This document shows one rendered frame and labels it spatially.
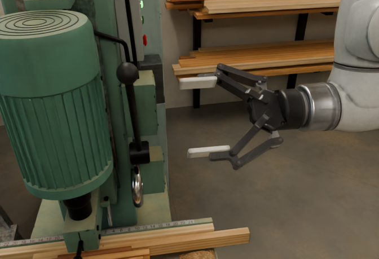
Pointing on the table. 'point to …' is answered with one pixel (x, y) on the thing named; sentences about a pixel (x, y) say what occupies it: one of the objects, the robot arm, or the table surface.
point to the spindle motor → (54, 102)
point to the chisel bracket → (84, 227)
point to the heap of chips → (198, 255)
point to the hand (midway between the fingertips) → (189, 117)
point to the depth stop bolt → (106, 208)
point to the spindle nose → (79, 207)
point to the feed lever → (122, 71)
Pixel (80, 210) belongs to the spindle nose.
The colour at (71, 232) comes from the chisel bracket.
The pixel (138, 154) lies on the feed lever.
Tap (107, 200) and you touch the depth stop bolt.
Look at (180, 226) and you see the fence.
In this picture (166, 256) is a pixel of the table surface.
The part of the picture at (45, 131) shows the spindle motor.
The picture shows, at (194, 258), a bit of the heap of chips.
